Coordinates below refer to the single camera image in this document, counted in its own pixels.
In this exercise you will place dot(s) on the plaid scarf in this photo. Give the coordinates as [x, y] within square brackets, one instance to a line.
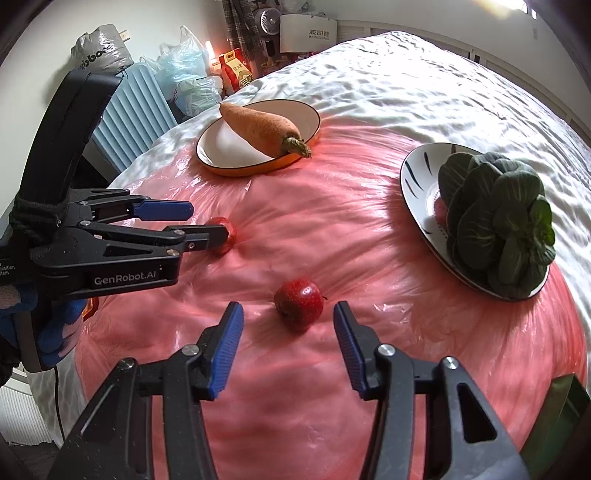
[238, 23]

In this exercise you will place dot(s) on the green tray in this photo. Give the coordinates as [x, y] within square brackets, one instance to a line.
[565, 397]

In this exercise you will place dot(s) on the white plate with black streaks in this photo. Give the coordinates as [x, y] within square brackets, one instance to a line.
[418, 184]

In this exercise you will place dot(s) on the carrot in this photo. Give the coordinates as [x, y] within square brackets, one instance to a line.
[258, 127]

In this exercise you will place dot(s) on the red apple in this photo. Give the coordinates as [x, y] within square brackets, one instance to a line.
[298, 300]
[232, 237]

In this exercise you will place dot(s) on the grey printed bag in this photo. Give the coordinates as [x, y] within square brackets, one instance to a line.
[99, 46]

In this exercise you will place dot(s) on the red yellow snack bag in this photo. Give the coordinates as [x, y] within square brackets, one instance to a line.
[235, 69]

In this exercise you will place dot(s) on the person's left hand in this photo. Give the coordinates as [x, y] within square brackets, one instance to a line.
[53, 337]

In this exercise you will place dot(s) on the small white fan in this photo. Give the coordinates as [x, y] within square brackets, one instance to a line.
[268, 21]

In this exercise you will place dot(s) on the bok choy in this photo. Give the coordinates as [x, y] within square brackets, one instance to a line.
[489, 221]

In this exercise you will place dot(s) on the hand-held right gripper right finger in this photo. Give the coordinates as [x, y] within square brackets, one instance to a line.
[351, 350]

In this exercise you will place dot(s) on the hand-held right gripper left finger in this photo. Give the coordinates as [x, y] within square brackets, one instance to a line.
[226, 350]

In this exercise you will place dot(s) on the white plastic bag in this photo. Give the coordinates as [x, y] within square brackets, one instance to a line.
[295, 4]

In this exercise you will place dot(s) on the white paper box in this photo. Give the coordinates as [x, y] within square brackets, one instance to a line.
[309, 34]

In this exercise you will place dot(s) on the clear bluish plastic bag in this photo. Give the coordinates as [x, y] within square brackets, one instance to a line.
[184, 64]

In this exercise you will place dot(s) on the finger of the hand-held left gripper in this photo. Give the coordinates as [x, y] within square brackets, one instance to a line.
[166, 211]
[203, 237]

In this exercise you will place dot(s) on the pink plastic sheet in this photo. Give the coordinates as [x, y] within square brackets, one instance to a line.
[346, 221]

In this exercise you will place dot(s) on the orange-rimmed white plate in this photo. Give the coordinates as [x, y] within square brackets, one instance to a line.
[221, 152]

